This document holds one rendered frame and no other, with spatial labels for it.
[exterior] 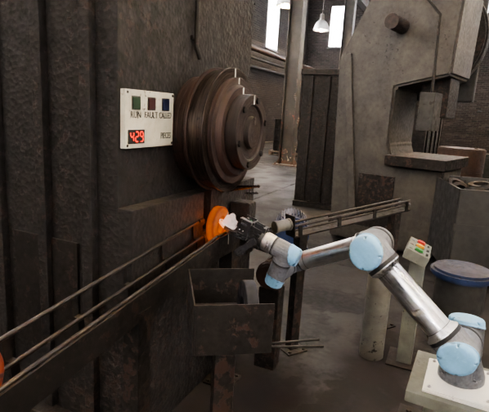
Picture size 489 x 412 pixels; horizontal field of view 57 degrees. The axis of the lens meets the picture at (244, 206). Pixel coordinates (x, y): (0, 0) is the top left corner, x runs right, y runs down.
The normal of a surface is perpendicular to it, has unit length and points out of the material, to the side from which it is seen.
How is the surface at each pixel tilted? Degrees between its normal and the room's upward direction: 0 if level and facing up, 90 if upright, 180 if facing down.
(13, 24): 90
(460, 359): 97
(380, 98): 90
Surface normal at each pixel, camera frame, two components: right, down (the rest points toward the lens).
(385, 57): -0.62, 0.13
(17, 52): -0.42, 0.16
